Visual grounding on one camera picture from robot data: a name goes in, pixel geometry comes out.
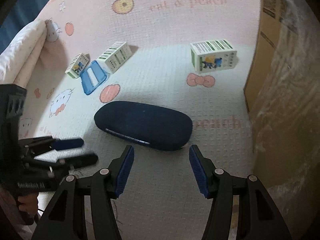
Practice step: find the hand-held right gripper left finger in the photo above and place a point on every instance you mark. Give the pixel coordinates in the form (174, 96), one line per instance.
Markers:
(125, 170)

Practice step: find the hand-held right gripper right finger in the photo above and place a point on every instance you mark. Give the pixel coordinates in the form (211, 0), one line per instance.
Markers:
(198, 172)

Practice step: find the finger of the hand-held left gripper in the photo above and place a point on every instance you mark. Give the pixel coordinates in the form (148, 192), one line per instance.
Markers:
(70, 143)
(82, 160)

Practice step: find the navy glasses case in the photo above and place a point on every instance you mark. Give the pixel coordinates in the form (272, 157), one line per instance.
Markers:
(142, 122)

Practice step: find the brown cardboard box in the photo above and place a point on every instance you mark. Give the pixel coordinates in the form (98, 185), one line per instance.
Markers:
(262, 55)

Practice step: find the person's left hand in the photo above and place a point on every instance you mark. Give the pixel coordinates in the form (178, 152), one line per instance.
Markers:
(28, 203)

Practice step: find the blue translucent plastic case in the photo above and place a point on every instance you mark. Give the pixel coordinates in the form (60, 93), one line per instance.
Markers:
(85, 86)

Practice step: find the white green medicine box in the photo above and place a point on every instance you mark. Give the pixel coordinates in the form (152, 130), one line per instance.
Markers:
(76, 66)
(115, 57)
(215, 57)

